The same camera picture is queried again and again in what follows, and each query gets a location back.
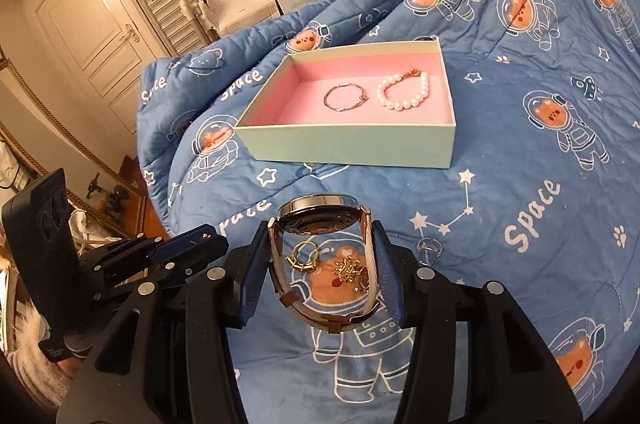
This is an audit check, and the gold flower earring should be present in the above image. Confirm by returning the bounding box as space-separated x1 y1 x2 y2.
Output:
331 256 372 293

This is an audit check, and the wooden cabinet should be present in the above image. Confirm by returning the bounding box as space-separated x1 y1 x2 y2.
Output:
117 154 169 239

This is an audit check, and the black orange toy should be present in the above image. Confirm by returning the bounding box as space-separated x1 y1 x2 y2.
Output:
84 173 136 218

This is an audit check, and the blue astronaut bear blanket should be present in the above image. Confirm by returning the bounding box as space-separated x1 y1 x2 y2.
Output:
135 0 640 424

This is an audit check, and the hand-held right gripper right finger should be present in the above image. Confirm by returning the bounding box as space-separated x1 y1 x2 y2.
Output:
371 222 584 424

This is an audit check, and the rose gold wristwatch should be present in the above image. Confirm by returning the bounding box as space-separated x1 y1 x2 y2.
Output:
267 195 384 334

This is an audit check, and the silver bangle bracelet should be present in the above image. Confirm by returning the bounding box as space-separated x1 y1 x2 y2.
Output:
324 81 369 111

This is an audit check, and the gold hoop earring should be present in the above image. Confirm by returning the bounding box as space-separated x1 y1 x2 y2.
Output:
285 241 317 273

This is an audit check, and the white pearl bracelet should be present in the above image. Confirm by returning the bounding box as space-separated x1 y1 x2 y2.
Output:
376 68 432 109

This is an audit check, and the pale green jewelry box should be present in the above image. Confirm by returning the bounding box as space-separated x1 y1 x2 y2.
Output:
234 35 457 169

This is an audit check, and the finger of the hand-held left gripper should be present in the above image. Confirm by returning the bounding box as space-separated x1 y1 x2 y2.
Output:
92 240 232 305
79 224 221 267

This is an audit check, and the white panelled door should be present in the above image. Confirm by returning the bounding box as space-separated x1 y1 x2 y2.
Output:
34 0 167 136

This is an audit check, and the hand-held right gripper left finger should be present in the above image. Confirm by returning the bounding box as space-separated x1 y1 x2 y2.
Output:
55 220 274 424

